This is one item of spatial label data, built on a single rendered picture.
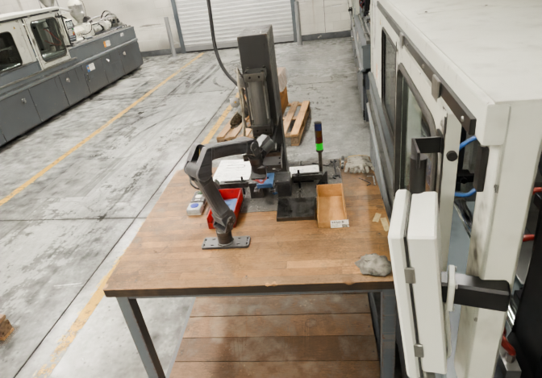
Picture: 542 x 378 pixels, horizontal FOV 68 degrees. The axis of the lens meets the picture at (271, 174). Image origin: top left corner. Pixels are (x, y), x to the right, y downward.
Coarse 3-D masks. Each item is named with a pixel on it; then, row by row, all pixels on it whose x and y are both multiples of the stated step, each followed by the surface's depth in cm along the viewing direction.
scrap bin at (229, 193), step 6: (222, 192) 199; (228, 192) 199; (234, 192) 198; (240, 192) 195; (228, 198) 200; (234, 198) 200; (240, 198) 194; (240, 204) 193; (210, 210) 182; (234, 210) 179; (210, 216) 181; (210, 222) 180; (210, 228) 180
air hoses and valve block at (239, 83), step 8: (208, 0) 204; (208, 8) 206; (216, 48) 214; (216, 56) 215; (224, 72) 216; (232, 80) 216; (240, 80) 183; (240, 88) 187; (240, 96) 173; (240, 104) 174; (256, 136) 211
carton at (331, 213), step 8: (328, 184) 188; (336, 184) 187; (320, 192) 190; (328, 192) 190; (336, 192) 189; (320, 200) 189; (328, 200) 188; (336, 200) 187; (320, 208) 183; (328, 208) 182; (336, 208) 181; (344, 208) 169; (320, 216) 177; (328, 216) 176; (336, 216) 176; (344, 216) 173; (320, 224) 169; (328, 224) 169; (336, 224) 168; (344, 224) 168
